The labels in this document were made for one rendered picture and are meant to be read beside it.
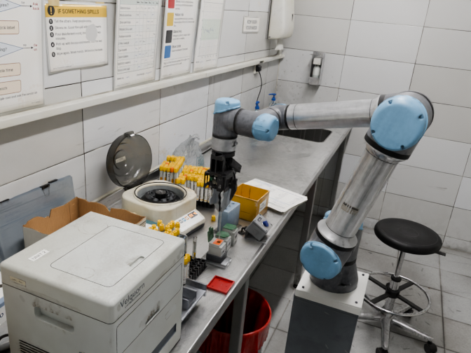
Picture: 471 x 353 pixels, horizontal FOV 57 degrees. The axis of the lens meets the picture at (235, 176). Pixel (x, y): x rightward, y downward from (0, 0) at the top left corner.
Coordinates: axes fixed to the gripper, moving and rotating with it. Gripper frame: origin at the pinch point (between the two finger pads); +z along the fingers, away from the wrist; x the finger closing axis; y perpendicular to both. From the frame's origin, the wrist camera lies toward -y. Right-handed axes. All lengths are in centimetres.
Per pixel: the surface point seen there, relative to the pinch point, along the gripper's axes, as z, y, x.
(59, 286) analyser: -9, 65, -5
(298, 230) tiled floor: 108, -203, -12
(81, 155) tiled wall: -5, -2, -57
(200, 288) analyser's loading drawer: 16.4, 21.1, 4.2
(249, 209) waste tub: 14.9, -33.6, -1.3
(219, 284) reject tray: 20.4, 11.1, 6.0
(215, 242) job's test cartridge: 12.9, 0.8, -0.7
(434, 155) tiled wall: 35, -241, 77
